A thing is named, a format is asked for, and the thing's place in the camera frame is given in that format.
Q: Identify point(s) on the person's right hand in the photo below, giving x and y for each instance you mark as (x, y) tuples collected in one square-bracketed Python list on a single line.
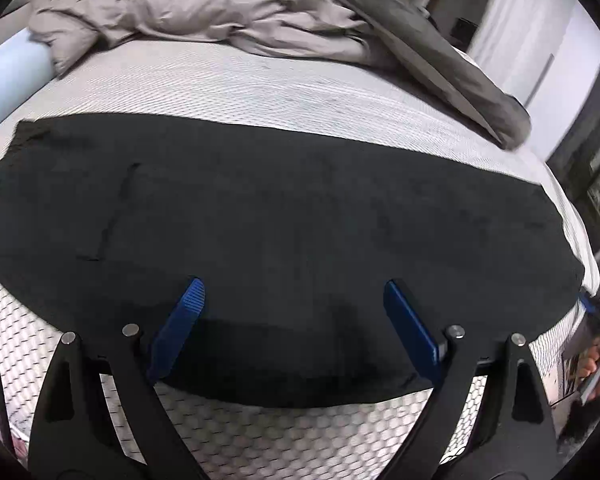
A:
[(592, 360)]

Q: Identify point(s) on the bed with honeycomb mattress cover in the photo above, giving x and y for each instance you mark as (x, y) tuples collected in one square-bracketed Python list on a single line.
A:
[(280, 90)]

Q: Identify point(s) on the black pants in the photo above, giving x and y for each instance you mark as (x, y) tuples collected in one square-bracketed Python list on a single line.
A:
[(305, 230)]

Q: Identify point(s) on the light blue pillow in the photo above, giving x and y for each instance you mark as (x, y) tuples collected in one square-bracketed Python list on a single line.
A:
[(10, 75)]

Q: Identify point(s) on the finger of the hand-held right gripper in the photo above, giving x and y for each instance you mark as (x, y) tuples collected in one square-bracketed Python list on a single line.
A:
[(586, 303)]

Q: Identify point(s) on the white chair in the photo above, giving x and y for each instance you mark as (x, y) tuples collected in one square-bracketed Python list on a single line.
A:
[(422, 1)]

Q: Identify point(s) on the person's right forearm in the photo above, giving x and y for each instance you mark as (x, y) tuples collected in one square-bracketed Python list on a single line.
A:
[(585, 425)]

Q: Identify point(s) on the dark grey duvet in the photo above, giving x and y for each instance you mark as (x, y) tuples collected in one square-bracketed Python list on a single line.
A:
[(430, 55)]

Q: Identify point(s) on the white curtain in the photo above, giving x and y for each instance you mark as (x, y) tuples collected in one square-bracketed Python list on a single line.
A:
[(520, 20)]

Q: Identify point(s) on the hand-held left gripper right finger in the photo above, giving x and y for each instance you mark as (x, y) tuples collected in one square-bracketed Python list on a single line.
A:
[(415, 330)]

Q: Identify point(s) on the taupe crumpled blanket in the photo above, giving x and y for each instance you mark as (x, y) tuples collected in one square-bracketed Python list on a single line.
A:
[(205, 15)]

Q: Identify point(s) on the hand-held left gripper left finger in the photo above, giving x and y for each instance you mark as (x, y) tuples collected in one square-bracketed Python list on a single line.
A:
[(180, 325)]

